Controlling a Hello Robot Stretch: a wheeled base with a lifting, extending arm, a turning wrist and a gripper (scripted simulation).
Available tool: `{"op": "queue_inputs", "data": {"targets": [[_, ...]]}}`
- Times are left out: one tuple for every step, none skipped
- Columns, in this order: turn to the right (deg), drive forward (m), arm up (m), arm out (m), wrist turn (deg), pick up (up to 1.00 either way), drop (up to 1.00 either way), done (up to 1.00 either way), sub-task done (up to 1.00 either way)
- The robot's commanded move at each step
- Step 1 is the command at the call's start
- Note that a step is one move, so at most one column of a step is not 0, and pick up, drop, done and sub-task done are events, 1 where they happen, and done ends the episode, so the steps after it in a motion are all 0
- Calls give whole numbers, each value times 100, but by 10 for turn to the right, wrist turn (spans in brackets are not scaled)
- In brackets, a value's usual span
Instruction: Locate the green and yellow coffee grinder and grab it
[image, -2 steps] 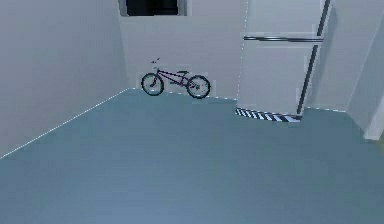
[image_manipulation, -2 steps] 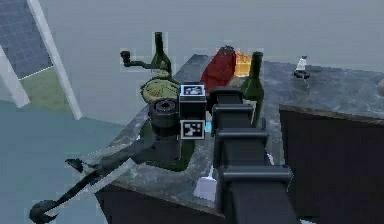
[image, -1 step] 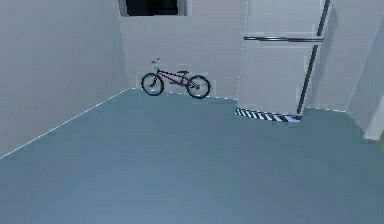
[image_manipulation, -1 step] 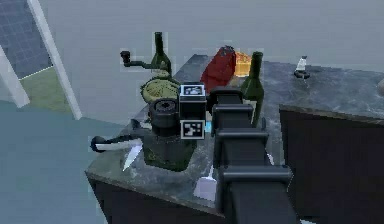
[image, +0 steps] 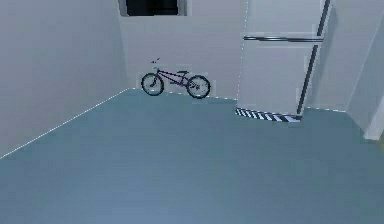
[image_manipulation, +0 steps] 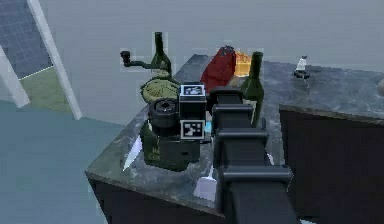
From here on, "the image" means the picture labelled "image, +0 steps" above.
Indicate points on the purple bicycle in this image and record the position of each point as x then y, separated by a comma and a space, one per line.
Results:
175, 81

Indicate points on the white fridge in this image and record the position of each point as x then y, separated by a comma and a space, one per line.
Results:
273, 73

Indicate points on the dark window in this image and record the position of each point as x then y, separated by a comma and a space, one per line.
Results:
151, 7

